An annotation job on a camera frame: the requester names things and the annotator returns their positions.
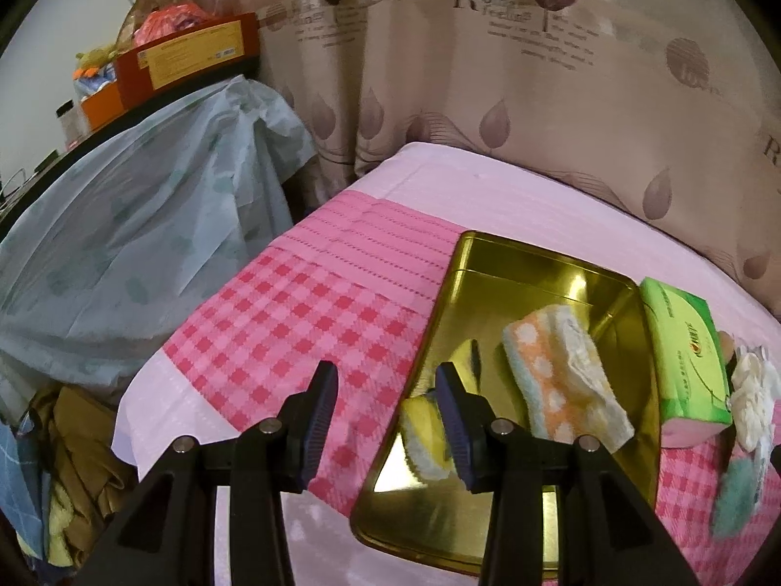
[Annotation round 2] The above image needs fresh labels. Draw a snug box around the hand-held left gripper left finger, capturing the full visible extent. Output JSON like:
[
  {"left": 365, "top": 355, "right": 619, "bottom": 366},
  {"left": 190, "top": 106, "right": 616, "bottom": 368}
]
[{"left": 73, "top": 361, "right": 339, "bottom": 586}]

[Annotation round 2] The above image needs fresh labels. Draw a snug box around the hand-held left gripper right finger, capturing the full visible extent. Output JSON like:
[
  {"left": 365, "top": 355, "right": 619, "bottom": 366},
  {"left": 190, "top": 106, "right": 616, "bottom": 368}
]
[{"left": 434, "top": 362, "right": 702, "bottom": 586}]

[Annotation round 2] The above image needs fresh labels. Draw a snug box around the yellow white sponge cloth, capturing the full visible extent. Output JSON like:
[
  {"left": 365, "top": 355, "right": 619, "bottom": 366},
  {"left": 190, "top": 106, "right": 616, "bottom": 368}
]
[{"left": 399, "top": 396, "right": 455, "bottom": 480}]

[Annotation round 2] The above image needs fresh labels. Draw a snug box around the gold metal tray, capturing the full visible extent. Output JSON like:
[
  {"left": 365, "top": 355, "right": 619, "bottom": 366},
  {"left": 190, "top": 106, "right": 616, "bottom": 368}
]
[{"left": 350, "top": 230, "right": 663, "bottom": 580}]

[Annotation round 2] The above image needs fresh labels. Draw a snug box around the orange polka-dot towel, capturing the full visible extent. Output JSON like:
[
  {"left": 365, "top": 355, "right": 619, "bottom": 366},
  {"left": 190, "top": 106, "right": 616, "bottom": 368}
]
[{"left": 501, "top": 304, "right": 636, "bottom": 440}]

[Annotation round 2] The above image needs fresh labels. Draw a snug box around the pink checked bedsheet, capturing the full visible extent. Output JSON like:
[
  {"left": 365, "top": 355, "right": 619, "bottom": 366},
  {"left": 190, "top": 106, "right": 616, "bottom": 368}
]
[{"left": 113, "top": 142, "right": 781, "bottom": 586}]

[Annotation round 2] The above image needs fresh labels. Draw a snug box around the brown cloth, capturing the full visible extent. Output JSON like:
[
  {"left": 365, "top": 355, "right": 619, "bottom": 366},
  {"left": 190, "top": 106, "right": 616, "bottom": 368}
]
[{"left": 30, "top": 384, "right": 138, "bottom": 568}]

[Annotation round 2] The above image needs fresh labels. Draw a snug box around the green tissue pack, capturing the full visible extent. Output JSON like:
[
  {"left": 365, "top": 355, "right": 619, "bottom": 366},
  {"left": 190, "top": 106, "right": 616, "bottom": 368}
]
[{"left": 638, "top": 277, "right": 733, "bottom": 431}]

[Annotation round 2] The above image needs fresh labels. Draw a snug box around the yellow towel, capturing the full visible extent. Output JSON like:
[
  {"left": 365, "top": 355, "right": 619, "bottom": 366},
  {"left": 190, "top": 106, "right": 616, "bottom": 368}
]
[{"left": 47, "top": 482, "right": 80, "bottom": 565}]

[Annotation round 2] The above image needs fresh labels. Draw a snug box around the light blue cover cloth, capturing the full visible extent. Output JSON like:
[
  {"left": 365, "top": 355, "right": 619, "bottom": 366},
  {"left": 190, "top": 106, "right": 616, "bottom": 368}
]
[{"left": 0, "top": 75, "right": 318, "bottom": 422}]

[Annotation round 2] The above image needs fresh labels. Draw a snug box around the green fluffy puff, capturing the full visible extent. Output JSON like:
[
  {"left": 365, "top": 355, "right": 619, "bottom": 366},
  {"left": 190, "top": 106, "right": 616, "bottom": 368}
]
[{"left": 711, "top": 458, "right": 763, "bottom": 538}]

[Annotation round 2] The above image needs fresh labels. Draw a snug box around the white fluffy bath puff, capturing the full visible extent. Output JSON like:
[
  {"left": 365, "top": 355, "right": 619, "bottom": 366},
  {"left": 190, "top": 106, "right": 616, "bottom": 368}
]
[{"left": 729, "top": 345, "right": 781, "bottom": 453}]

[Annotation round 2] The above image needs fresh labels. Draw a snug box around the blue checked cloth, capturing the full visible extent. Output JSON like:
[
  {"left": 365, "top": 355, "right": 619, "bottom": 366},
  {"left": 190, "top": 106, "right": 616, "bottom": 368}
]
[{"left": 0, "top": 421, "right": 50, "bottom": 556}]

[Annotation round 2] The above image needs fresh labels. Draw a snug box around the orange box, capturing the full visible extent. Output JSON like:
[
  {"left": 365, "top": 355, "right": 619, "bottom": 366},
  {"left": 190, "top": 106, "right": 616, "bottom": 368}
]
[{"left": 81, "top": 82, "right": 123, "bottom": 132}]

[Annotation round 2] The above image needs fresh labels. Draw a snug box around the clear jar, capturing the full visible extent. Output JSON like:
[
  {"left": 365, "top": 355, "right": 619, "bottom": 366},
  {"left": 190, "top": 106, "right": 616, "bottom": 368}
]
[{"left": 57, "top": 101, "right": 84, "bottom": 148}]

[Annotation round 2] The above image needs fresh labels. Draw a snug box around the beige leaf-print curtain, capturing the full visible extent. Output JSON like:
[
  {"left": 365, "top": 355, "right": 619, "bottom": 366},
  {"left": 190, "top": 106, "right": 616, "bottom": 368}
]
[{"left": 152, "top": 0, "right": 781, "bottom": 318}]

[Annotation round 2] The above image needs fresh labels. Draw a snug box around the red cardboard box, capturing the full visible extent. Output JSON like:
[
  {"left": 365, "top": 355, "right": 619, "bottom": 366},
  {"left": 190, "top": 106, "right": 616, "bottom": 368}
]
[{"left": 116, "top": 12, "right": 262, "bottom": 111}]

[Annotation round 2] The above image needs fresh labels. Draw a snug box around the red plastic bag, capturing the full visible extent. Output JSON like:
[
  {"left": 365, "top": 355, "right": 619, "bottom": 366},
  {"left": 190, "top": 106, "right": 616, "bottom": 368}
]
[{"left": 134, "top": 3, "right": 221, "bottom": 46}]

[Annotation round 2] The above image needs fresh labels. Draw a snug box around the yellow plastic bag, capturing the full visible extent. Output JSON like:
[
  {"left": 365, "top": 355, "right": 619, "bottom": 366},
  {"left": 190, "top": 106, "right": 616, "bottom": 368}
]
[{"left": 76, "top": 42, "right": 118, "bottom": 69}]

